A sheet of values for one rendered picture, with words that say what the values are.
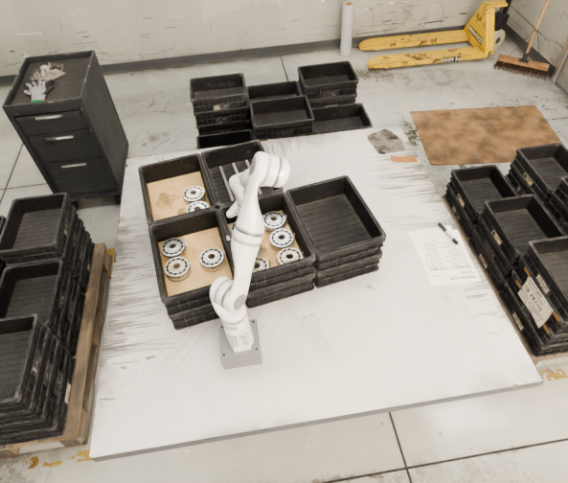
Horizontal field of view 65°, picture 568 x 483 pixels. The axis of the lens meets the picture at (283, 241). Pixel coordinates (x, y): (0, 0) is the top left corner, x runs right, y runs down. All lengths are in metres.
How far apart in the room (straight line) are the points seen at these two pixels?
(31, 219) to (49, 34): 2.61
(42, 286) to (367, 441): 1.84
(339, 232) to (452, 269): 0.51
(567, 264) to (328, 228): 1.23
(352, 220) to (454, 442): 1.18
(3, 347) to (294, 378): 1.35
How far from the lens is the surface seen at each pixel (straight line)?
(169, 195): 2.17
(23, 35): 5.20
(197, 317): 1.81
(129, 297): 2.01
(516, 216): 2.87
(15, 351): 2.36
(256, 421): 1.65
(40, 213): 2.90
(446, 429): 2.47
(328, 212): 2.00
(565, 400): 2.75
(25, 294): 2.68
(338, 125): 3.30
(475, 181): 3.18
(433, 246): 2.11
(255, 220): 1.31
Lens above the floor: 2.26
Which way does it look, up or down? 49 degrees down
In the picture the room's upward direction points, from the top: 3 degrees counter-clockwise
